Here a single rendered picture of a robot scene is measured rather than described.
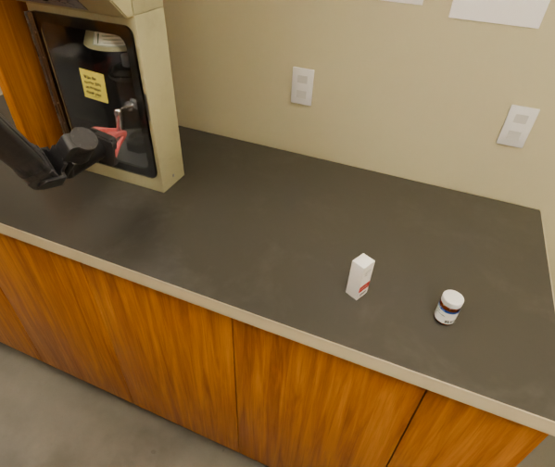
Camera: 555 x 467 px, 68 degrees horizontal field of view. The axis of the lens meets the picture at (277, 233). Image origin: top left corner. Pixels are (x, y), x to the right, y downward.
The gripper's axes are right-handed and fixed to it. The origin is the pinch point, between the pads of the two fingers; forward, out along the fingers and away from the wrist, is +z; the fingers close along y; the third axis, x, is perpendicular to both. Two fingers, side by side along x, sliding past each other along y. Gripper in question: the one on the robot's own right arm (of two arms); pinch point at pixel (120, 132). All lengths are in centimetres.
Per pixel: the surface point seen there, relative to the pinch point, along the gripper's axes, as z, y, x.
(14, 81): -1.6, 31.8, -3.6
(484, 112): 49, -84, -18
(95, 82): 3.8, 9.9, -9.0
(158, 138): 7.0, -6.5, 2.1
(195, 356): -21, -38, 47
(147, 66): 6.8, -3.6, -16.6
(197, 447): -20, -42, 109
